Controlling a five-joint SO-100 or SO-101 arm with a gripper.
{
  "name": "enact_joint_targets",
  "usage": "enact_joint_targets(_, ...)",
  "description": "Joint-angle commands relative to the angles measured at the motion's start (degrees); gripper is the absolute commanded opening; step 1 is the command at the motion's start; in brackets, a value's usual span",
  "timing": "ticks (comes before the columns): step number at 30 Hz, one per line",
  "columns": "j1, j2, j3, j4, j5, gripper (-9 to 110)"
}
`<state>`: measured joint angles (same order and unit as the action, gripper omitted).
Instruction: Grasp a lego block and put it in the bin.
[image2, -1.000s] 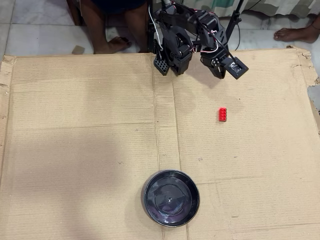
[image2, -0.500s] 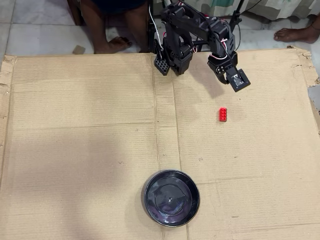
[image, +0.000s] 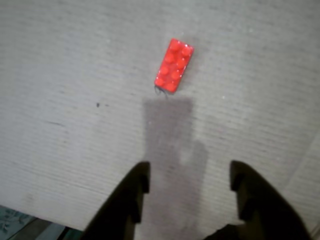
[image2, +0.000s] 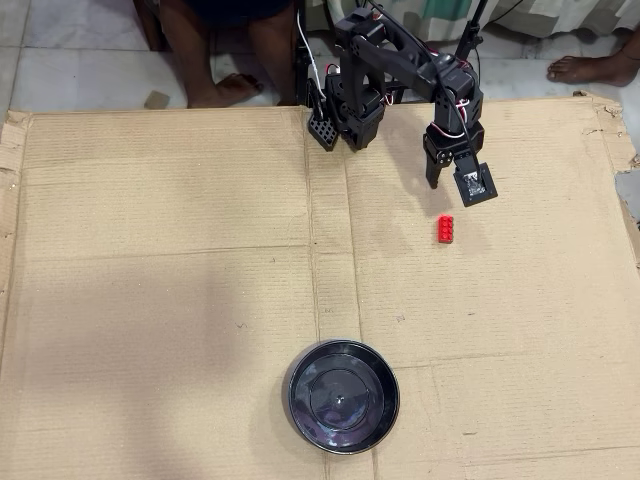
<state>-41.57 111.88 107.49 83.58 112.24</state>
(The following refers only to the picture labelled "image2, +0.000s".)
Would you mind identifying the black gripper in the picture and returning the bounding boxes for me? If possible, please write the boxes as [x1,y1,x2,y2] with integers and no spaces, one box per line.
[423,121,486,191]

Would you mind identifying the black round plastic bin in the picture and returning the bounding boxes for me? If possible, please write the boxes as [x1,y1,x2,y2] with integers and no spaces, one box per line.
[287,338,401,455]

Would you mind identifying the black perforated base clamp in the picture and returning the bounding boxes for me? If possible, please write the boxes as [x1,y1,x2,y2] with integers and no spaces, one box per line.
[305,77,342,152]

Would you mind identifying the black metal stand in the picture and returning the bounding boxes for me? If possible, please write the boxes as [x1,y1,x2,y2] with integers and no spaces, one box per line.
[384,0,490,104]

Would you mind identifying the bare person foot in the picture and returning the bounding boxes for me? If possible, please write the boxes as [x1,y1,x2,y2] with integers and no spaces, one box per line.
[547,32,640,87]

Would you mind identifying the bare person leg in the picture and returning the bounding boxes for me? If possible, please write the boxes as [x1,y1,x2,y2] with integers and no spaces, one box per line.
[247,12,300,107]
[157,0,265,110]

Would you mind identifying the dark blue shorts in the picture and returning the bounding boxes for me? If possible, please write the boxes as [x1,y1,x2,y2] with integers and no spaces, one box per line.
[183,0,292,24]

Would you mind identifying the large brown cardboard sheet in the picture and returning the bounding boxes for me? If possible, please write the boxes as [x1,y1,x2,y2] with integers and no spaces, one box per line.
[0,91,640,480]

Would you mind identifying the brown wooden furniture leg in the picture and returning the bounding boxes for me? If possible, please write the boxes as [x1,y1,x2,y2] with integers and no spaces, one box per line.
[132,0,169,52]

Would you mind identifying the black camera cable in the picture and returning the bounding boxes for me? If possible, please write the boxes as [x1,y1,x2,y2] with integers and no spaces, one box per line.
[437,82,479,174]

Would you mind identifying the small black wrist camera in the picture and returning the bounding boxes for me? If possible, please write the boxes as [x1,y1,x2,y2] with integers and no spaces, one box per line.
[452,160,499,209]

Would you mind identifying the black metal post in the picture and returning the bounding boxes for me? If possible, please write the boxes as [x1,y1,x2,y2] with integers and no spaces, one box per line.
[293,0,309,106]

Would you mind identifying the white cable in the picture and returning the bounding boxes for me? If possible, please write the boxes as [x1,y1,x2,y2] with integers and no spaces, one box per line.
[296,7,327,97]

